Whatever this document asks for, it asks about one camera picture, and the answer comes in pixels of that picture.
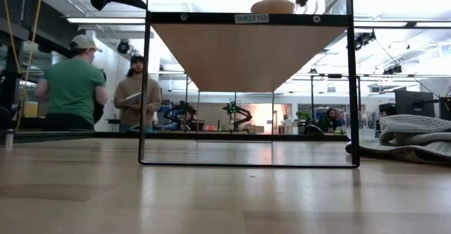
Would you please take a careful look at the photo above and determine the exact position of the grey tablet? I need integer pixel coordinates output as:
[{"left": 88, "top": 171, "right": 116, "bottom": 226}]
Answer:
[{"left": 125, "top": 91, "right": 144, "bottom": 107}]

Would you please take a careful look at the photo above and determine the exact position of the black track camera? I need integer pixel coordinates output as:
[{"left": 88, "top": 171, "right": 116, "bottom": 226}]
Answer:
[
  {"left": 354, "top": 31, "right": 376, "bottom": 51},
  {"left": 382, "top": 64, "right": 403, "bottom": 75}
]

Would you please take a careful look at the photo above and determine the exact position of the grey waffle cloth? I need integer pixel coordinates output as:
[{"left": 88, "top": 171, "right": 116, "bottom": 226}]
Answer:
[{"left": 345, "top": 113, "right": 451, "bottom": 167}]

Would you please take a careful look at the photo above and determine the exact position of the peach cup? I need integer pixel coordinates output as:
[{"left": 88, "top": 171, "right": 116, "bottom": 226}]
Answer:
[{"left": 249, "top": 0, "right": 296, "bottom": 15}]

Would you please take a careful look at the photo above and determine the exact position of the black computer monitor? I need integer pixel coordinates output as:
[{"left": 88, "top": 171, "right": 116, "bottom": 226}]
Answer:
[
  {"left": 438, "top": 96, "right": 451, "bottom": 121},
  {"left": 393, "top": 89, "right": 436, "bottom": 118}
]

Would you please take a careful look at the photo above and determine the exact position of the yellow container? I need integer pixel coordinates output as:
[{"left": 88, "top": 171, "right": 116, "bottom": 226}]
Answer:
[{"left": 23, "top": 101, "right": 39, "bottom": 118}]

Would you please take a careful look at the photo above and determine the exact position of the white shelf label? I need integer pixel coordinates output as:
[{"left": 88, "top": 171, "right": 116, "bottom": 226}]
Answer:
[{"left": 234, "top": 13, "right": 270, "bottom": 25}]

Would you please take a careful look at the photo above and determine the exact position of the black aluminium table frame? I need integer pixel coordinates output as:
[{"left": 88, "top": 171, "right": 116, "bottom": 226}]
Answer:
[{"left": 0, "top": 130, "right": 352, "bottom": 143}]

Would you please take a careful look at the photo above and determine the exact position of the yellow cable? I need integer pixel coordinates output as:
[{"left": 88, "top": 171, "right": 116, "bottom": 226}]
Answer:
[{"left": 0, "top": 0, "right": 45, "bottom": 131}]

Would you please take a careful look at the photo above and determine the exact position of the ceiling light strip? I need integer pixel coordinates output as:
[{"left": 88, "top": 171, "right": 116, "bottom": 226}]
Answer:
[
  {"left": 354, "top": 21, "right": 408, "bottom": 28},
  {"left": 414, "top": 21, "right": 451, "bottom": 29},
  {"left": 66, "top": 17, "right": 146, "bottom": 25}
]

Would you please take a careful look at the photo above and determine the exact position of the round black ceiling lamp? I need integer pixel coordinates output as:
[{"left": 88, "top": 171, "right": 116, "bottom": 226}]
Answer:
[{"left": 116, "top": 39, "right": 131, "bottom": 55}]

